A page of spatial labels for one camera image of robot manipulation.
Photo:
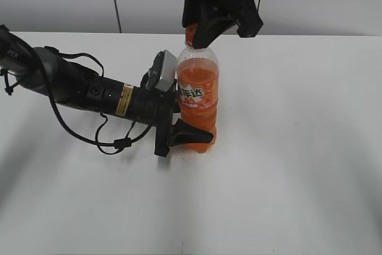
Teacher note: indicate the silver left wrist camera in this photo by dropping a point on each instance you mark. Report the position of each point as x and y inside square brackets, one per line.
[162, 73]

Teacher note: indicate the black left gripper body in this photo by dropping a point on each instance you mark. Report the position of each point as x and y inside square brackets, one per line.
[167, 105]

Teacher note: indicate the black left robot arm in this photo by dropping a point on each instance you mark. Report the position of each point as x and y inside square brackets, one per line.
[47, 71]

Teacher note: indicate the orange soda plastic bottle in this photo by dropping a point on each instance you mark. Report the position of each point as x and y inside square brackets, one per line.
[197, 78]

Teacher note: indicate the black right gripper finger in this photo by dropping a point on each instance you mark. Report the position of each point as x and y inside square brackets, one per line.
[210, 27]

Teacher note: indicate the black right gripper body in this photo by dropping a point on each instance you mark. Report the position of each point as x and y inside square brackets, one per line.
[226, 1]

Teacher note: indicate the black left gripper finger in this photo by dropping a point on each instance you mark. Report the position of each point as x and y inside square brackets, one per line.
[182, 133]

